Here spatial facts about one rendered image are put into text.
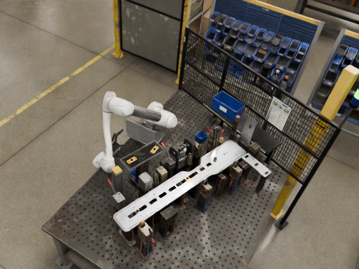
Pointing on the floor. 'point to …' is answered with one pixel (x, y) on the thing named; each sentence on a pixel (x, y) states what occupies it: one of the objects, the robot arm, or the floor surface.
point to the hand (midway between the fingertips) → (126, 135)
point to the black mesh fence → (258, 111)
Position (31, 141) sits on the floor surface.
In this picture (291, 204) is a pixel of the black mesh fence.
